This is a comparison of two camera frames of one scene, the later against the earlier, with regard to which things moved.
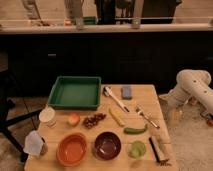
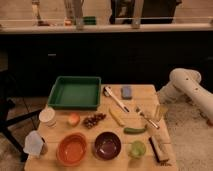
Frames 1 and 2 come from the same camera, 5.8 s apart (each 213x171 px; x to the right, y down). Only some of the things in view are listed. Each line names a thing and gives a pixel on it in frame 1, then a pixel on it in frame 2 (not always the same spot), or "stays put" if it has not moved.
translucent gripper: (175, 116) -> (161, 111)
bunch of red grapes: (89, 122) stays put
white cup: (47, 116) stays put
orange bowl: (71, 149) stays put
